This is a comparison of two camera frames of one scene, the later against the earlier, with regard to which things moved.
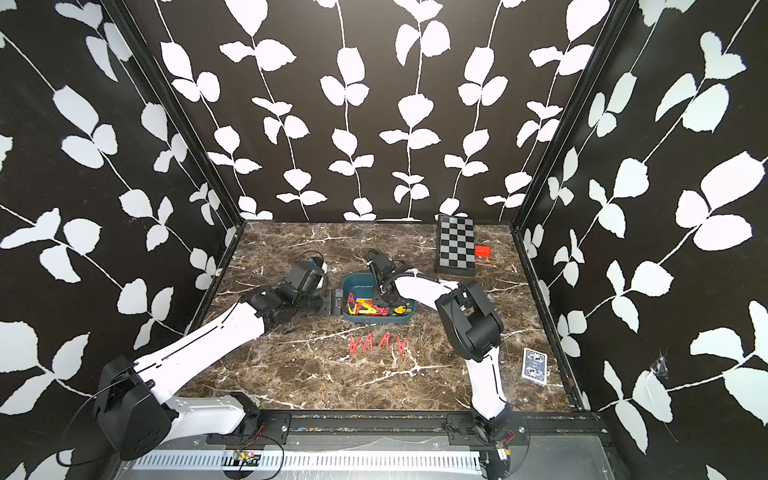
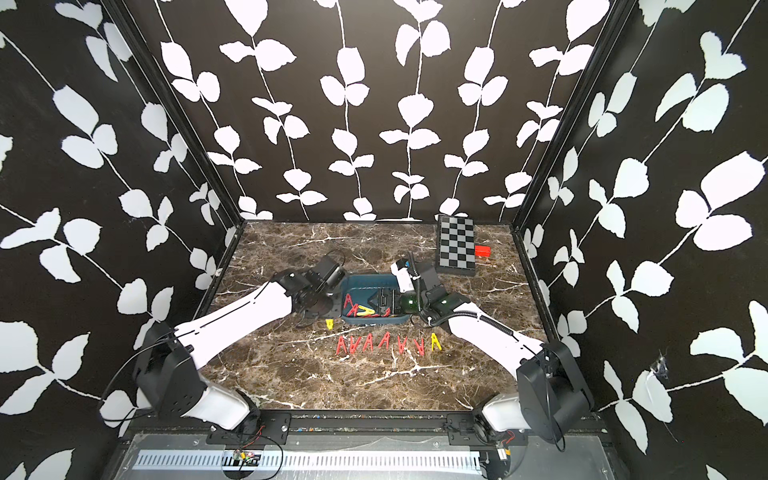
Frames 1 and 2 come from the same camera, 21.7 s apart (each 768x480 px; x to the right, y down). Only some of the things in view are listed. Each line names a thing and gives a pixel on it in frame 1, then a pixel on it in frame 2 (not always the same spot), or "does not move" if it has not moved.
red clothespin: [369, 340] does not move
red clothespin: [401, 346] does not move
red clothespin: [386, 337] does not move
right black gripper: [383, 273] → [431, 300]
